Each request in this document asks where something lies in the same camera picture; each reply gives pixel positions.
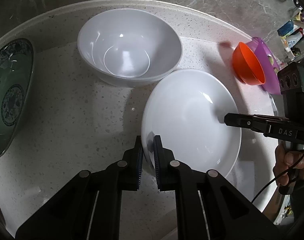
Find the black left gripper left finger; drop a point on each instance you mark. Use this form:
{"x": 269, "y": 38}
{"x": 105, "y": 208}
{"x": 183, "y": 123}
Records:
{"x": 89, "y": 205}

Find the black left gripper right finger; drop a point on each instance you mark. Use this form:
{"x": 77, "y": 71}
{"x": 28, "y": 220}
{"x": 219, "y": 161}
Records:
{"x": 207, "y": 205}

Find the large white plate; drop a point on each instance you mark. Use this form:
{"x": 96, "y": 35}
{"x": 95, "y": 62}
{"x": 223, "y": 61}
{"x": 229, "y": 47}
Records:
{"x": 186, "y": 109}

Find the white bowl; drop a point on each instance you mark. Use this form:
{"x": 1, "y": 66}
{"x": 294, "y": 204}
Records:
{"x": 129, "y": 47}

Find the green blue patterned bowl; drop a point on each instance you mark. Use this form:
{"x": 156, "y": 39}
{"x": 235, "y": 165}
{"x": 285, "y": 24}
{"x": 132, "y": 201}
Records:
{"x": 16, "y": 70}

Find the right hand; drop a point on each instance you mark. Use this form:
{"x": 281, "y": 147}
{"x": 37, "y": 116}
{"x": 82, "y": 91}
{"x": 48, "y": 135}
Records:
{"x": 284, "y": 160}

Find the purple plastic colander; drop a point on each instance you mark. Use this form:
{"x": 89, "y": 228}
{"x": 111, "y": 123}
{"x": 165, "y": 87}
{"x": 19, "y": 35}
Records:
{"x": 269, "y": 65}

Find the white spray bottle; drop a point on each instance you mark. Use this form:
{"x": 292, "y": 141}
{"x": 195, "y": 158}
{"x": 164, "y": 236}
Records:
{"x": 294, "y": 38}

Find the orange plastic bowl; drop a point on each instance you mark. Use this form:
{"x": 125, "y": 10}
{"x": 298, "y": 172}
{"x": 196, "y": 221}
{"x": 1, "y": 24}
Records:
{"x": 247, "y": 66}

